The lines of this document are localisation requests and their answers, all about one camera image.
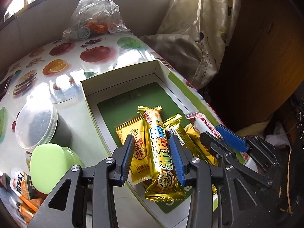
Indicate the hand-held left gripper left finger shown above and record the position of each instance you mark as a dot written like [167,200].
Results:
[125,159]

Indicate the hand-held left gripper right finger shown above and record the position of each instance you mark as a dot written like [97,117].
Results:
[177,161]

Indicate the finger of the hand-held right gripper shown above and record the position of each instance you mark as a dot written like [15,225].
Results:
[231,137]
[212,144]

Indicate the yellow peanut crisp packet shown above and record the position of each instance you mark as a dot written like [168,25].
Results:
[137,144]

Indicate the gold snack packet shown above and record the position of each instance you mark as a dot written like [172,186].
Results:
[194,139]
[177,125]

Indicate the long yellow snack packet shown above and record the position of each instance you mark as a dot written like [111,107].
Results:
[158,152]

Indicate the white and red snack packet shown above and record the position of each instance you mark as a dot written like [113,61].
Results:
[204,123]

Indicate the green cardboard box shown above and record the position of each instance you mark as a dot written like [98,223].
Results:
[156,95]

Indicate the yellow cloth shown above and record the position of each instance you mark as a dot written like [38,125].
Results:
[251,128]

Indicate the brown wooden wardrobe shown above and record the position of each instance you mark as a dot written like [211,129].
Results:
[261,52]

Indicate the round container with clear lid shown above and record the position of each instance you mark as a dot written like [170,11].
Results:
[35,123]

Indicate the fruit print tablecloth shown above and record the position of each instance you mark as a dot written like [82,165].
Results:
[71,71]

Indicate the cream patterned curtain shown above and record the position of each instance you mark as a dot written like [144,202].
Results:
[201,16]

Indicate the black mobile phone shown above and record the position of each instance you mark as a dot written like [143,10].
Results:
[3,87]

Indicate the clear plastic bag with oranges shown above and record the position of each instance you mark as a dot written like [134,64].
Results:
[95,7]

